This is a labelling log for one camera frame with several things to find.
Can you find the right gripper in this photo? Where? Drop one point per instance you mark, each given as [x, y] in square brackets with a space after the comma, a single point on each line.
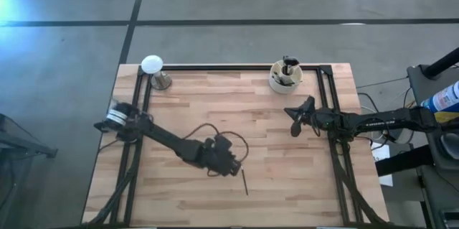
[303, 125]

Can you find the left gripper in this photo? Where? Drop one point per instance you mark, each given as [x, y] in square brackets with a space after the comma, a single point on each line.
[218, 161]

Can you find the thin black liner brush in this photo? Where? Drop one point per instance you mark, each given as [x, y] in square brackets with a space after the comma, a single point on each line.
[245, 184]

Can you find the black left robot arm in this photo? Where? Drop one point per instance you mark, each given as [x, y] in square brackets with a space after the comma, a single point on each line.
[165, 139]

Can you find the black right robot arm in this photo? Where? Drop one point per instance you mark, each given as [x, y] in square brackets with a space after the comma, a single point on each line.
[380, 123]

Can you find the white ribbed brush holder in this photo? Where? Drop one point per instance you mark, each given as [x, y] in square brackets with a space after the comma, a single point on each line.
[287, 90]

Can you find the white paper sheet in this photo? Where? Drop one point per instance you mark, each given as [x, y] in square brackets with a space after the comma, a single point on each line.
[380, 151]

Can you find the blue white spray can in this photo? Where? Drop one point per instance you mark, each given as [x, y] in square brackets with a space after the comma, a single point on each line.
[443, 101]

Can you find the black pole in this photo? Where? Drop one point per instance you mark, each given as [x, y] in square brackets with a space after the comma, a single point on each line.
[443, 64]

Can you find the grey computer mouse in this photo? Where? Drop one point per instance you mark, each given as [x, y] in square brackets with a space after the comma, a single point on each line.
[452, 146]

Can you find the black side desk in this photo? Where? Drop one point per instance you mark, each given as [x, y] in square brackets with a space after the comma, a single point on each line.
[441, 193]

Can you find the black folding stand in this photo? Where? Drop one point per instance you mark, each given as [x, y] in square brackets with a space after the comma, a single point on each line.
[32, 149]

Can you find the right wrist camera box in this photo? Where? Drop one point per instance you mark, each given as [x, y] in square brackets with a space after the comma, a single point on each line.
[317, 119]

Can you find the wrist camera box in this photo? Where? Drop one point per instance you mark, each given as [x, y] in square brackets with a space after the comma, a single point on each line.
[223, 142]
[317, 119]

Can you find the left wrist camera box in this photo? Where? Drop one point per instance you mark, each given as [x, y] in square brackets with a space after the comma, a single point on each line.
[223, 142]

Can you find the black table frame rail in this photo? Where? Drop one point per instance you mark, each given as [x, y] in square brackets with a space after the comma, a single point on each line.
[233, 67]
[341, 193]
[131, 186]

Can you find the black clamp bracket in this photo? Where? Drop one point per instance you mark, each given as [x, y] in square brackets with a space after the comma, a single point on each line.
[100, 126]

